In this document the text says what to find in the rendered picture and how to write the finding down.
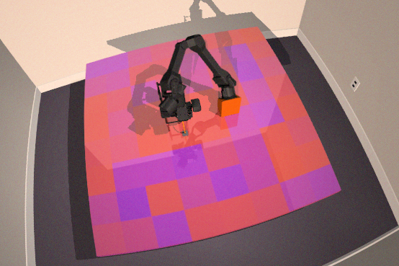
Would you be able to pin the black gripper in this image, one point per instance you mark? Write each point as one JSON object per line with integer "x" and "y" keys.
{"x": 194, "y": 104}

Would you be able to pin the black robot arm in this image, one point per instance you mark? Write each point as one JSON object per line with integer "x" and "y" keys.
{"x": 170, "y": 80}

